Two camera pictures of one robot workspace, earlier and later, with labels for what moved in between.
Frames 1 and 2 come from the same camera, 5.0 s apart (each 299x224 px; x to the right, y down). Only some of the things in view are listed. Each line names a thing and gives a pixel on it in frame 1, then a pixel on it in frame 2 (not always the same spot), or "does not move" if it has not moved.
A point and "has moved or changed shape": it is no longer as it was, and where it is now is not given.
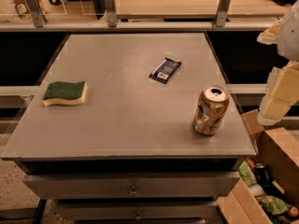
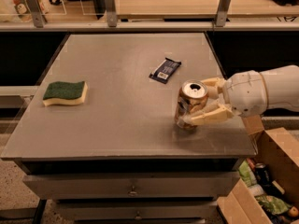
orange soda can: [210, 110] has moved or changed shape
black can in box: [262, 174] does not move
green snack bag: [274, 204] does not move
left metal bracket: [32, 0] does not move
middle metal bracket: [109, 1] does not move
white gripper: [290, 36] -> [246, 92]
